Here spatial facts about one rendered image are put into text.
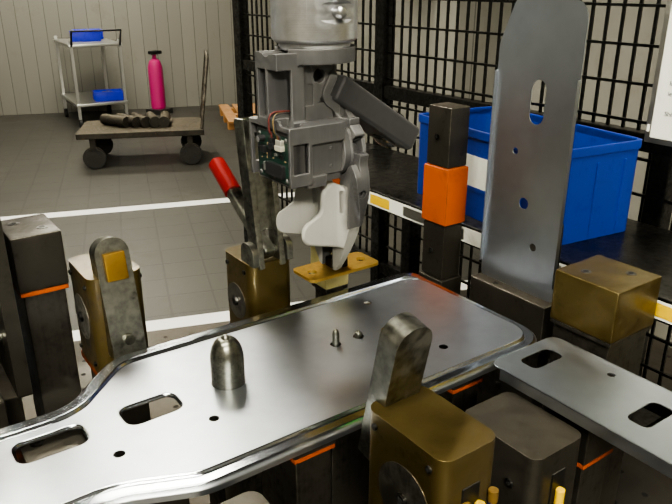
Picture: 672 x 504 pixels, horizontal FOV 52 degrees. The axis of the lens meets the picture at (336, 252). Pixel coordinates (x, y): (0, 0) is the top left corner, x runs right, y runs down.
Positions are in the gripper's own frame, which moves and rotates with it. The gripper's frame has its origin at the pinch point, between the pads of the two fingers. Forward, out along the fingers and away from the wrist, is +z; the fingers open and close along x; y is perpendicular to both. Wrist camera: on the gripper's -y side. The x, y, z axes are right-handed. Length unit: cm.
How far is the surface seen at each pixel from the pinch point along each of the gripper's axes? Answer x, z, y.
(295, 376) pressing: 2.9, 10.4, 7.0
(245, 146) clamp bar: -14.9, -8.1, 1.6
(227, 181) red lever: -22.4, -2.2, 0.5
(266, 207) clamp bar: -14.7, -0.7, -0.5
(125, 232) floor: -325, 112, -80
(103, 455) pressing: 4.1, 10.2, 26.0
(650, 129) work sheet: -1, -5, -54
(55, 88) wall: -748, 87, -155
